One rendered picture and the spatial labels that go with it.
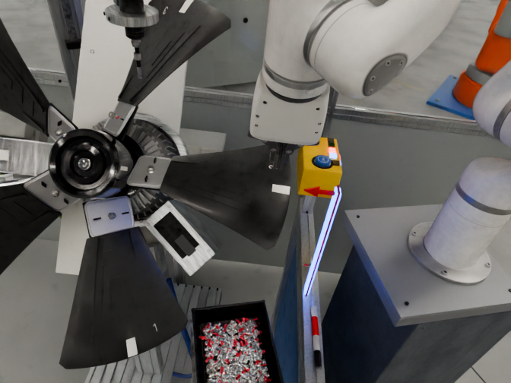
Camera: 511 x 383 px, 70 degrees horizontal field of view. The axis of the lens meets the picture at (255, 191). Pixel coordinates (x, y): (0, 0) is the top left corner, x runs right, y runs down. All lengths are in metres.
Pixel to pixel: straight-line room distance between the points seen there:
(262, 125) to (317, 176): 0.46
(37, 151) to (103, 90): 0.22
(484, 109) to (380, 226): 0.37
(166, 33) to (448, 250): 0.74
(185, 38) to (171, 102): 0.27
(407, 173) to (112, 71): 1.17
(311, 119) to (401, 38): 0.18
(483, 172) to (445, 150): 0.78
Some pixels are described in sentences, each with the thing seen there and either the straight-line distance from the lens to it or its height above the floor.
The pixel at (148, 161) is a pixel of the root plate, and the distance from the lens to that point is 0.73.
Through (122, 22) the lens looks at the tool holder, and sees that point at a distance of 0.55.
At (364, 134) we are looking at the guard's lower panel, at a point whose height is 0.91.
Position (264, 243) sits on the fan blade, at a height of 1.15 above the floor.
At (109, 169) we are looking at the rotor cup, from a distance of 0.67.
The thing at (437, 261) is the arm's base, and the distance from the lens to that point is 0.96.
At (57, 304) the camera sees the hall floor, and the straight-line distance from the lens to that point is 2.04.
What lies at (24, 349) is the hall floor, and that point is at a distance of 1.96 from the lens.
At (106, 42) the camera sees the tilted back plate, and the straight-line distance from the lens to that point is 1.03.
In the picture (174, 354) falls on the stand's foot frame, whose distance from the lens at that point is 1.70.
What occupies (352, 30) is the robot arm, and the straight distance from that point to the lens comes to 0.35.
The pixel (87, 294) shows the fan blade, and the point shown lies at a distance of 0.72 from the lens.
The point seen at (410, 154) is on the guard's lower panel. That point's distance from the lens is 1.57.
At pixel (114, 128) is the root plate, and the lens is 0.72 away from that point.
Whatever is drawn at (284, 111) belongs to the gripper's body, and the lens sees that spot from 0.48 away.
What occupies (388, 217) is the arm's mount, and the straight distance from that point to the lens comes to 1.03.
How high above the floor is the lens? 1.61
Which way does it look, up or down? 41 degrees down
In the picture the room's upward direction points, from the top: 7 degrees clockwise
